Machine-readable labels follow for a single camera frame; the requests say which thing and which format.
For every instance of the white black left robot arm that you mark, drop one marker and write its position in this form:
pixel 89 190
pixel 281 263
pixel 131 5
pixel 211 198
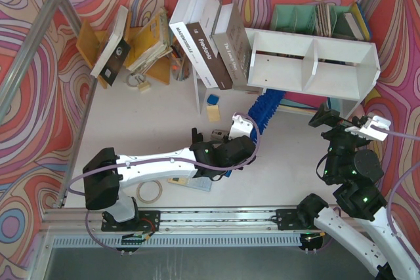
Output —
pixel 108 174

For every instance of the yellow sticky note pad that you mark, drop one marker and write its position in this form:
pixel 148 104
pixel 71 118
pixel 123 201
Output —
pixel 213 113

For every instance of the magenta paper sheet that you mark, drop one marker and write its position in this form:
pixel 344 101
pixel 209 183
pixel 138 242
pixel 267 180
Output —
pixel 306 101

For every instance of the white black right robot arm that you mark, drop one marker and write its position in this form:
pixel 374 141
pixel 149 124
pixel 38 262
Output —
pixel 385 250

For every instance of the black white paperback book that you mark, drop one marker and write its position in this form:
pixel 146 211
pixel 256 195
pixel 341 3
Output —
pixel 113 49

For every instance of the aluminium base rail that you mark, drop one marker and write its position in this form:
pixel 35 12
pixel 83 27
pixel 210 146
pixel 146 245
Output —
pixel 205 227

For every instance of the beige Lonely Ones book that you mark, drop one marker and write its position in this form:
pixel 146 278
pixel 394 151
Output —
pixel 233 44

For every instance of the white Mademoiselle book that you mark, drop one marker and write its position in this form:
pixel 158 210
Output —
pixel 178 24

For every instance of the green desk organizer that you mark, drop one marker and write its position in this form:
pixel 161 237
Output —
pixel 302 19

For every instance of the wooden coasters stack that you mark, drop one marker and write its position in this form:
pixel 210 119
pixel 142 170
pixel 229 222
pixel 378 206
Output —
pixel 323 20

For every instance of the blue microfiber duster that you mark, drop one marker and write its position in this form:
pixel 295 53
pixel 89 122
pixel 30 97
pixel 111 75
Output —
pixel 265 107

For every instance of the blue eraser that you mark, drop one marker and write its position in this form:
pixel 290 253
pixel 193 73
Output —
pixel 212 100

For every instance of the white wooden bookshelf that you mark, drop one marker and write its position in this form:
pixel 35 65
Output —
pixel 339 69

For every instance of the black detached clip part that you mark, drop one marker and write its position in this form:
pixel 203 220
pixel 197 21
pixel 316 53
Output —
pixel 196 136

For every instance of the clear pencil cup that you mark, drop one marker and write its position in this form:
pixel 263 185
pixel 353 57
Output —
pixel 180 65

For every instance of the brown Fredonia book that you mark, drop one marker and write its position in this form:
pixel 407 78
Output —
pixel 201 25

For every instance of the yellow wooden book holder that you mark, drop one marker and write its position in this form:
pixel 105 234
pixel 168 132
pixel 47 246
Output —
pixel 88 44

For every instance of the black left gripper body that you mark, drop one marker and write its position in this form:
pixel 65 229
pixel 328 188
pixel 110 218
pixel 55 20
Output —
pixel 246 148

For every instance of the yellow worn book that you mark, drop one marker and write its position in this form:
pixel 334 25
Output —
pixel 149 44

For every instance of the blue yellow book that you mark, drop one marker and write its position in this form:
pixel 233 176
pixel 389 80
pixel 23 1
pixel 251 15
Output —
pixel 358 23

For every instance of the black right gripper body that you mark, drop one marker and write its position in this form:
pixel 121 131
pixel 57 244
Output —
pixel 336 126

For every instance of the white black stapler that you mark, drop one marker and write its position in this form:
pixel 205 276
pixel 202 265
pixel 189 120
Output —
pixel 220 135

